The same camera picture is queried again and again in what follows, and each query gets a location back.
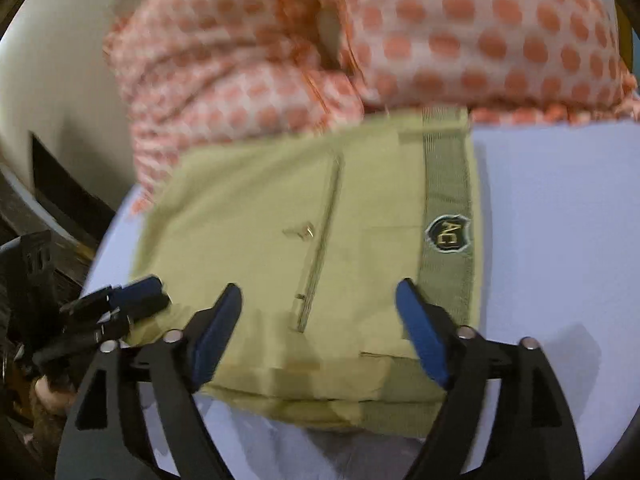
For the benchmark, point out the person's left hand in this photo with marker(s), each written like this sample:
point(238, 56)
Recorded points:
point(50, 394)

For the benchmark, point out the khaki pants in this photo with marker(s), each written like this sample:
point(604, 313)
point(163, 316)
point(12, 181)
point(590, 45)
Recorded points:
point(280, 220)

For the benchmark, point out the orange polka dot cloth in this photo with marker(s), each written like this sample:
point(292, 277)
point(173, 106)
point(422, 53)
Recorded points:
point(210, 70)

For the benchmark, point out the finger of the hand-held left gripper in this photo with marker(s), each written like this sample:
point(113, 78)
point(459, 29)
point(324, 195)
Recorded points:
point(107, 332)
point(142, 290)

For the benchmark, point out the dark wooden furniture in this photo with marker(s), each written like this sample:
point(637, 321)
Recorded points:
point(65, 195)

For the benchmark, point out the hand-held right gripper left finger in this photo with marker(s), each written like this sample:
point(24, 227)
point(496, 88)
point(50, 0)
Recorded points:
point(216, 335)

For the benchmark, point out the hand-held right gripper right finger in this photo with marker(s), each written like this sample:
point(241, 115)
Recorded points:
point(422, 335)

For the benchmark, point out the large orange dotted pillow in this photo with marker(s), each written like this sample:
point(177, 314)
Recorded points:
point(475, 30)

